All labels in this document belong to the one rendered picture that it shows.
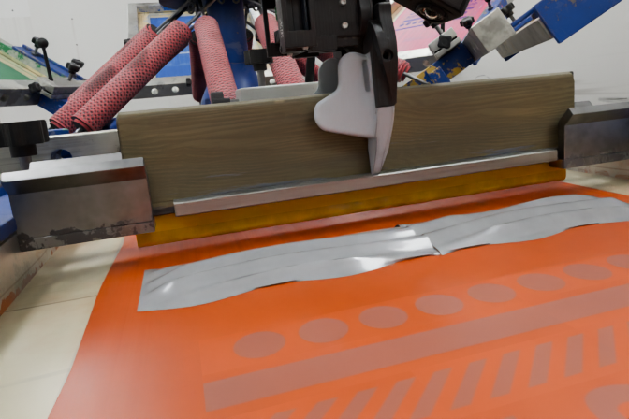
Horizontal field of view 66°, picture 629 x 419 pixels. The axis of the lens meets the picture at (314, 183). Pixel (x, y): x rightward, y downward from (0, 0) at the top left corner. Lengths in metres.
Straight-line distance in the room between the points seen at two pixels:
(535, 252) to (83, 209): 0.29
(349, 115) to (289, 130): 0.05
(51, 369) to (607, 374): 0.22
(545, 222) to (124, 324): 0.27
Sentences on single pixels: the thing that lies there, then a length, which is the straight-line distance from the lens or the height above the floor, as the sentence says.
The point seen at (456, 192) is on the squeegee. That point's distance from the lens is 0.44.
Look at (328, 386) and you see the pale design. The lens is 0.19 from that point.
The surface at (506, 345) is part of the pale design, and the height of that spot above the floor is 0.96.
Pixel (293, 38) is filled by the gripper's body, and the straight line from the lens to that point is 0.35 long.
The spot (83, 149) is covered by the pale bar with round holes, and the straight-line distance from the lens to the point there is 0.59.
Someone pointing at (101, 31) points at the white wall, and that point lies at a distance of 4.57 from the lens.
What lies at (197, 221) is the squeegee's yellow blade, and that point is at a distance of 0.38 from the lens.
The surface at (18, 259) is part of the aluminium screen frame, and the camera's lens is 0.36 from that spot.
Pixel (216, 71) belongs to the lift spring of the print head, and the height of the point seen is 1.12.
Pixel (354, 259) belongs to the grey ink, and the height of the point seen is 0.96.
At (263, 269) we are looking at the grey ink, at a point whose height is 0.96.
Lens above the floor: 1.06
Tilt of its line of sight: 10 degrees down
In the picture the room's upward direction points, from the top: 5 degrees counter-clockwise
